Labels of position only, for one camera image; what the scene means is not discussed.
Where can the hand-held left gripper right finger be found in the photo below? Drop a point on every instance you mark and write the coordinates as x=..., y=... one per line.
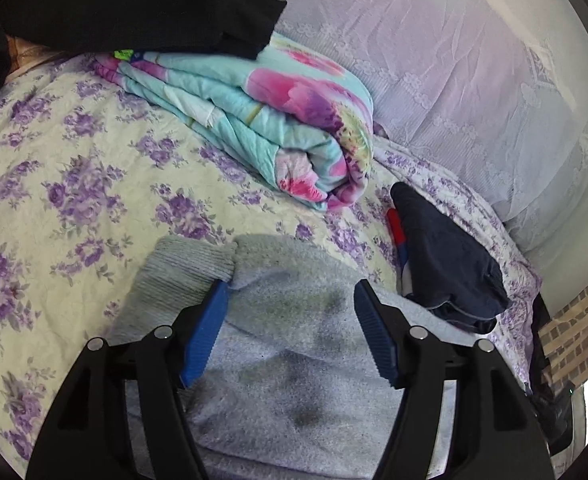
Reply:
x=374, y=335

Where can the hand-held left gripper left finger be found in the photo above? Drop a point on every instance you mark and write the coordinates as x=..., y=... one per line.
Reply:
x=204, y=337

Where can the grey knit sweater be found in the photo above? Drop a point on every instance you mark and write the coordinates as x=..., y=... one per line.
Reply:
x=294, y=360

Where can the folded navy pants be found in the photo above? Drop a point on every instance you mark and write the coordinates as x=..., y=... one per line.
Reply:
x=444, y=260

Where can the brick pattern curtain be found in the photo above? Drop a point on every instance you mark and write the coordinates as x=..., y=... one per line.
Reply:
x=576, y=330

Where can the folded floral turquoise quilt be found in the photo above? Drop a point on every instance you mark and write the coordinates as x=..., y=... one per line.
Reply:
x=254, y=110

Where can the lavender lace cover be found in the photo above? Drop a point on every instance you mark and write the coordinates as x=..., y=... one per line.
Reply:
x=424, y=60

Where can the black garment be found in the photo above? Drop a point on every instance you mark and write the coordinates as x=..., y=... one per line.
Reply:
x=123, y=5

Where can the dark bed frame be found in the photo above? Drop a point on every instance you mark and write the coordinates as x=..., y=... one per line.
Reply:
x=543, y=345

